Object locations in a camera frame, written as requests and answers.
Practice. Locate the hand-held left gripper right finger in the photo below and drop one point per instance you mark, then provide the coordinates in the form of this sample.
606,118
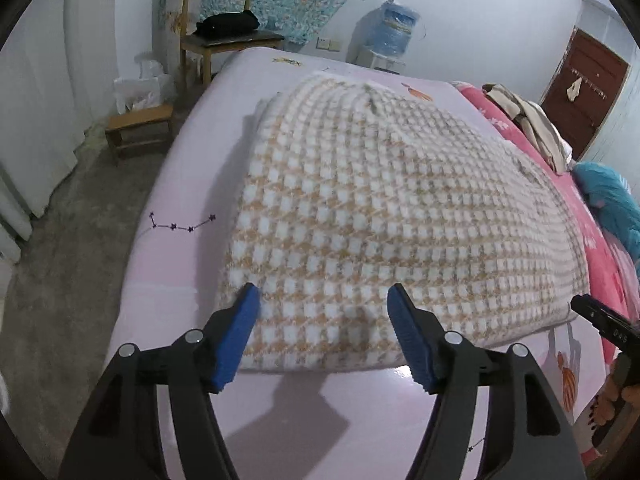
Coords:
412,340

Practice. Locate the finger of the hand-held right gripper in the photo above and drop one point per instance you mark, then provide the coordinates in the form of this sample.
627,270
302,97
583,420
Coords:
585,307

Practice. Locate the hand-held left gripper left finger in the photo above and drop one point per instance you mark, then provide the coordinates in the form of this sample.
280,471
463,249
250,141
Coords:
237,340

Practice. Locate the tan white checked sweater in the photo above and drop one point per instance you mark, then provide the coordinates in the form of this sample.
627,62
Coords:
400,210

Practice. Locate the beige clothes pile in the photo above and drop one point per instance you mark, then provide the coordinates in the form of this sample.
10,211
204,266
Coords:
535,125

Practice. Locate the person's right hand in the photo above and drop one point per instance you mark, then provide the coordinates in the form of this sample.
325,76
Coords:
607,410

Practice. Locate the pink floral blanket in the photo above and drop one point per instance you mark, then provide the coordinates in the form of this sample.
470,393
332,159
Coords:
595,240

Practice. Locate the teal blanket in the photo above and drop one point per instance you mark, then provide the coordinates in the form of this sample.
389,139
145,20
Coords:
610,195

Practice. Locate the bed with pink sheet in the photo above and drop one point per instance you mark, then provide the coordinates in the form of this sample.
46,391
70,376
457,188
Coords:
200,185

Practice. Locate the brown wooden door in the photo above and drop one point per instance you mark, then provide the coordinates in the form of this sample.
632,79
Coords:
590,90

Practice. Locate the beige cloth on door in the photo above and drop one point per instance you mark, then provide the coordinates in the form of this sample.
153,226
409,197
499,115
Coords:
574,89

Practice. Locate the small wooden stool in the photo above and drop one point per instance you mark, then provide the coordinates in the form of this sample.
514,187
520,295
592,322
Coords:
140,117

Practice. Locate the white plastic bag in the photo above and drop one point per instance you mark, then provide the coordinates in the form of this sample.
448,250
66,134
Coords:
145,90

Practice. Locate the white water dispenser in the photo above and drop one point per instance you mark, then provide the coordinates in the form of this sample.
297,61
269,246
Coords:
382,62

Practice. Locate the white curtain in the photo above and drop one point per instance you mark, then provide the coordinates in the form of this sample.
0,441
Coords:
35,110

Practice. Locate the blue dispenser water bottle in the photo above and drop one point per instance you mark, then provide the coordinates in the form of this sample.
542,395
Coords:
395,27

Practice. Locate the black bag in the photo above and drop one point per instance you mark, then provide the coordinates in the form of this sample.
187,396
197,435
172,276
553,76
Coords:
227,22

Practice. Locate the wooden chair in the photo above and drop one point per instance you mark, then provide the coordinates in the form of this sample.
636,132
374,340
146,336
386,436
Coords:
192,20

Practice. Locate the white wall socket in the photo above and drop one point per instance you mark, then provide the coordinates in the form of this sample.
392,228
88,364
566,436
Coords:
330,43

